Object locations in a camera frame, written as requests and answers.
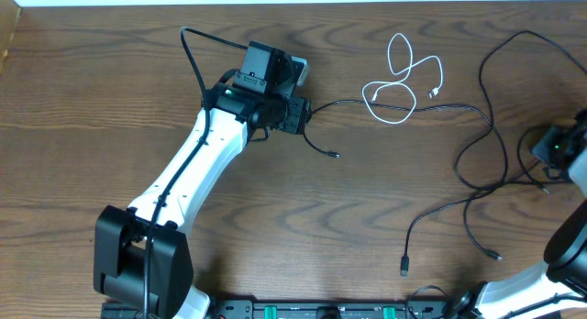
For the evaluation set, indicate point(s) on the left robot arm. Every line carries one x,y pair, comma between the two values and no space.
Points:
141,253

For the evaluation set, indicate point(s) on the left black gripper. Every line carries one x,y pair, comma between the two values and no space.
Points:
297,115

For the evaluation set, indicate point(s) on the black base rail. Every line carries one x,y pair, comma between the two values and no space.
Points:
244,309

